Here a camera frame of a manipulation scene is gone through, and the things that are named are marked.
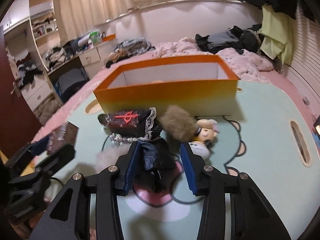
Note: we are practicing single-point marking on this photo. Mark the white wall cabinet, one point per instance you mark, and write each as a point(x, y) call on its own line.
point(15, 15)

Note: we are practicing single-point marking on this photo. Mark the pile of dark clothes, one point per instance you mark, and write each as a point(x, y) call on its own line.
point(225, 38)

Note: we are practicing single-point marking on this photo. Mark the grey patterned garment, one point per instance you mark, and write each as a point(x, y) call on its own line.
point(135, 45)

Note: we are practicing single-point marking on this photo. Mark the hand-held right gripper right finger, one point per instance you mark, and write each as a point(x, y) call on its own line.
point(188, 170)

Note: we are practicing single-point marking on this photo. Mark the pink floral blanket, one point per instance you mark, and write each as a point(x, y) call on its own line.
point(250, 60)

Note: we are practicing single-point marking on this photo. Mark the white air conditioner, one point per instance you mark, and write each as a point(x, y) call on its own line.
point(41, 8)

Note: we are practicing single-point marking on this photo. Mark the heap of mixed clothes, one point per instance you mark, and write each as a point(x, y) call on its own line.
point(60, 55)

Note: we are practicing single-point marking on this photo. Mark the brown open box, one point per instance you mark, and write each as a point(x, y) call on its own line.
point(317, 127)

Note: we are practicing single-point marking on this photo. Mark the small orange box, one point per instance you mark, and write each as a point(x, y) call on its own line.
point(109, 38)

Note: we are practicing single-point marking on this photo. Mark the white wall shelf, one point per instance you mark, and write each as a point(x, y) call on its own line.
point(45, 27)

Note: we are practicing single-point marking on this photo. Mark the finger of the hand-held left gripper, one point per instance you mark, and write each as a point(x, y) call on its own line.
point(58, 157)
point(37, 146)

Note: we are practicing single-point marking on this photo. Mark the white desk with drawers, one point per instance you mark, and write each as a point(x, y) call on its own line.
point(92, 56)

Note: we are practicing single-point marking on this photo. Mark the small cartoon doll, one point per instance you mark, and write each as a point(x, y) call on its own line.
point(206, 135)

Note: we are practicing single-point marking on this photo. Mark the white slatted headboard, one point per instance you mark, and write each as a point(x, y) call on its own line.
point(305, 62)

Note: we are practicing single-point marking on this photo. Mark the tan garment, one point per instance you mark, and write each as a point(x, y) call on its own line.
point(117, 57)

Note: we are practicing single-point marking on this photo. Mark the grey shaggy rug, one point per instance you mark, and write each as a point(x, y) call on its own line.
point(47, 108)

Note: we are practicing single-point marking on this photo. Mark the black bag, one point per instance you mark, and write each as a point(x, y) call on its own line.
point(71, 82)

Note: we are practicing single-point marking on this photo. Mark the white chest of drawers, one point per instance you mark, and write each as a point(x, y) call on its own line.
point(37, 92)

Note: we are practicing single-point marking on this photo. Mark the light green cloth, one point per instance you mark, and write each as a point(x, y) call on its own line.
point(275, 37)

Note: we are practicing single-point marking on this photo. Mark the orange cardboard box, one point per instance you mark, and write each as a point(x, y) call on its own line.
point(165, 97)

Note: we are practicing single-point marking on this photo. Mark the brown furry wig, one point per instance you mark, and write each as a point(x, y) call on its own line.
point(178, 123)

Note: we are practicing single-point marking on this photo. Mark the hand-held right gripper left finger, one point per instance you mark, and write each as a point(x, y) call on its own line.
point(131, 170)

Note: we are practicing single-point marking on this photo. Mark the dark red door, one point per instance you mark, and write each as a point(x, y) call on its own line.
point(15, 100)

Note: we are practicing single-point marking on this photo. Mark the green-lidded jar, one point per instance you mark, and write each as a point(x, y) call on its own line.
point(95, 38)

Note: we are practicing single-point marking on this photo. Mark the black lace doll dress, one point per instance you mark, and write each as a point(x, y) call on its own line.
point(127, 122)

